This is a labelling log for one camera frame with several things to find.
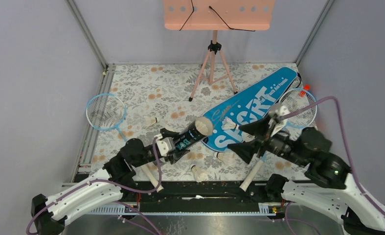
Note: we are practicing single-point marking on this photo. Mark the black shuttlecock tube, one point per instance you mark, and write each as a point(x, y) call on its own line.
point(196, 131)

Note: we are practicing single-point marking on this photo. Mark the floral patterned mat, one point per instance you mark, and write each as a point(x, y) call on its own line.
point(162, 91)

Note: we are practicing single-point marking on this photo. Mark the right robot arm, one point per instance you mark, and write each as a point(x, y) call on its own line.
point(351, 205)

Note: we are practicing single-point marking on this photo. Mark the blue badminton racket right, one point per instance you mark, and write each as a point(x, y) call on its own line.
point(296, 99)

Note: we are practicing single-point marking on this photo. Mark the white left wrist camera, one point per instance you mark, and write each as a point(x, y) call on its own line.
point(165, 146)

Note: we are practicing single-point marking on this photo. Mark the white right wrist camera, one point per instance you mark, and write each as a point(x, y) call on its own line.
point(277, 121)

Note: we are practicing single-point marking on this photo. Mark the blue badminton racket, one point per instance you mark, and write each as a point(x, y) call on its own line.
point(105, 112)
point(296, 99)

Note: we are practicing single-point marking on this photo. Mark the blue badminton racket left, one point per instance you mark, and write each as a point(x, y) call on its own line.
point(105, 112)

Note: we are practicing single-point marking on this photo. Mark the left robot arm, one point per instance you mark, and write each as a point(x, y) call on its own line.
point(50, 215)

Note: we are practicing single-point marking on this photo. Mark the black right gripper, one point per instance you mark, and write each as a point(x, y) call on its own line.
point(245, 149)

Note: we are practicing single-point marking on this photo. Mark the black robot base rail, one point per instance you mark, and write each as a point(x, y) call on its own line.
point(206, 197)

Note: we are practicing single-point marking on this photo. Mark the blue racket cover bag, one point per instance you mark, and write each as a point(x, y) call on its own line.
point(249, 105)

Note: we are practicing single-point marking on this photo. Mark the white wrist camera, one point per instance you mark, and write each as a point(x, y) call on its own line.
point(277, 121)
point(165, 146)

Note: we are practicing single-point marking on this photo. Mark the pink music stand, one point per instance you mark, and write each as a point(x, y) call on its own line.
point(215, 16)

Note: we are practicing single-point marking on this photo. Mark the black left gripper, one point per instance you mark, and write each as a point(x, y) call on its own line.
point(175, 156)

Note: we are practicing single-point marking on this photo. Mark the white shuttlecock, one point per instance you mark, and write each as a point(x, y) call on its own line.
point(247, 137)
point(149, 121)
point(225, 157)
point(199, 173)
point(229, 124)

